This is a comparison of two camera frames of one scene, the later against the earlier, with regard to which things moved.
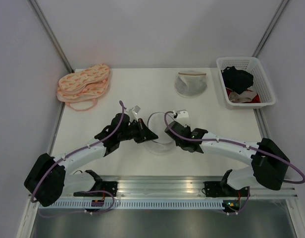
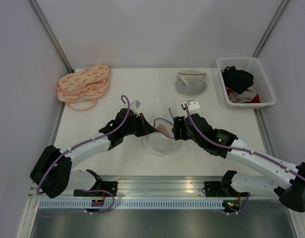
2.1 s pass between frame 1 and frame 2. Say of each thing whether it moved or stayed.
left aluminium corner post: stayed
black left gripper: moved
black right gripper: moved
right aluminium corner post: stayed
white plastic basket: stayed
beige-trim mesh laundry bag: stayed
